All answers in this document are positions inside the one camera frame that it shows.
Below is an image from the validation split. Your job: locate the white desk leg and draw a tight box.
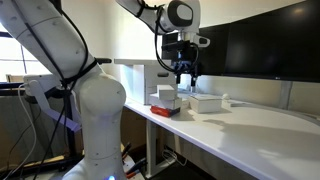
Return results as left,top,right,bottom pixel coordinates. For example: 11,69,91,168
145,121,175,179

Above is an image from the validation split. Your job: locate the white floor cable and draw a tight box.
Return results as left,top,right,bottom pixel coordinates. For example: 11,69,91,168
161,148,188,167

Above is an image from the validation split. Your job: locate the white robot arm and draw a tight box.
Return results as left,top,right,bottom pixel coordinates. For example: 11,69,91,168
0,0,127,180

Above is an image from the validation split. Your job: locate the black monitor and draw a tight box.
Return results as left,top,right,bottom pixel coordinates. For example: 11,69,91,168
161,23,232,77
224,0,320,82

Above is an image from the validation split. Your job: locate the large open cardboard box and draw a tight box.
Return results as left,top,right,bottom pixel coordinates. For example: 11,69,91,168
114,59,176,105

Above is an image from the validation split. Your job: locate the white square box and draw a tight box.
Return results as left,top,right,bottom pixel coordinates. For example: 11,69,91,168
188,94,222,114

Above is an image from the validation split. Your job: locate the small white round object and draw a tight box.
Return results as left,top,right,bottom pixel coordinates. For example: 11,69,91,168
222,93,230,100

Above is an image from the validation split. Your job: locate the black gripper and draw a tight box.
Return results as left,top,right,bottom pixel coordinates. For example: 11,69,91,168
173,50,199,87

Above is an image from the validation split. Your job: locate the black left monitor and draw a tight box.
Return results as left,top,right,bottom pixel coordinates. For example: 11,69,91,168
161,23,232,77

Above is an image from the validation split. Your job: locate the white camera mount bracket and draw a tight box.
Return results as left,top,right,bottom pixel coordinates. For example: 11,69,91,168
23,74,81,132

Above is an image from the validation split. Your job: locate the small white top box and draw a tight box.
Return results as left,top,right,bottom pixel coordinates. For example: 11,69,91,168
157,85,177,100

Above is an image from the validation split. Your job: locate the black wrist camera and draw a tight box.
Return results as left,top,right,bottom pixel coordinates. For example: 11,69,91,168
162,41,185,52

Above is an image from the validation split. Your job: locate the white middle stack box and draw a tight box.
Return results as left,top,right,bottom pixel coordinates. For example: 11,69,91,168
149,94,182,109

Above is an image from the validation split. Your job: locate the black right monitor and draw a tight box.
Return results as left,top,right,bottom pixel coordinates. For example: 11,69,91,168
224,0,320,82

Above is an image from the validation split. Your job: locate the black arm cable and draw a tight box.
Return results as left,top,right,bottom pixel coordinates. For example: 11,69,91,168
134,0,178,74

